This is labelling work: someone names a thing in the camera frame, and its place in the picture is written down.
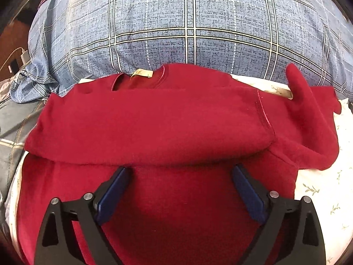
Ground blue plaid pillow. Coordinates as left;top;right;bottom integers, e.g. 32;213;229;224
9;0;353;104

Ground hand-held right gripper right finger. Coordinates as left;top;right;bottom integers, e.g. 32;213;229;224
231;164;327;265

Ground white charger cable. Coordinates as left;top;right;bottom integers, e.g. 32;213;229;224
0;47;24;72

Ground grey plaid blanket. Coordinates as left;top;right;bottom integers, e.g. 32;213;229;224
0;80;53;207

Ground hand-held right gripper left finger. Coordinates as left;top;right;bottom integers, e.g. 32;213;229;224
33;166;133;265

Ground red sweater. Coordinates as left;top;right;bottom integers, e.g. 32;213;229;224
18;63;342;265

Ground white floral bedsheet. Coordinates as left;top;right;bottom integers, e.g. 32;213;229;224
6;73;353;265

